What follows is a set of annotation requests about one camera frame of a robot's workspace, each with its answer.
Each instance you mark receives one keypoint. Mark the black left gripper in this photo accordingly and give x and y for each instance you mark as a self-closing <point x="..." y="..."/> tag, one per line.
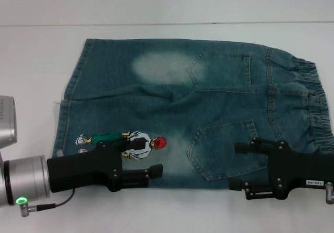
<point x="86" y="170"/>

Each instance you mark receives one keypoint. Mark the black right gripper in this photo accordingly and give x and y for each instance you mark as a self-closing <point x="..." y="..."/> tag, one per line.
<point x="300" y="167"/>

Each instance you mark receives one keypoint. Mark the blue denim shorts with embroidery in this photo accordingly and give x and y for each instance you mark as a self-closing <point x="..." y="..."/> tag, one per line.
<point x="182" y="108"/>

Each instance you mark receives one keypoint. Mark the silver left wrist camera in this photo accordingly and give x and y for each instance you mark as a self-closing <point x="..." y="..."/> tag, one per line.
<point x="6" y="123"/>

